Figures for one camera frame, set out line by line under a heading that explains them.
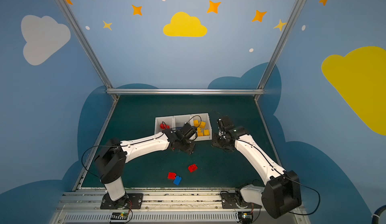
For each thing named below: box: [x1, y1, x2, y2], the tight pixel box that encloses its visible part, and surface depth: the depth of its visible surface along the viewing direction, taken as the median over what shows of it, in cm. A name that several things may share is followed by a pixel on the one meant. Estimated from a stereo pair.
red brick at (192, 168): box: [187, 163, 199, 173], surface depth 86 cm
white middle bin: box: [172, 114, 193, 132], surface depth 103 cm
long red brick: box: [159, 123, 170, 130], surface depth 103 cm
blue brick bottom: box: [172, 175, 182, 186], surface depth 82 cm
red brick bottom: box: [167, 171, 177, 180], surface depth 84 cm
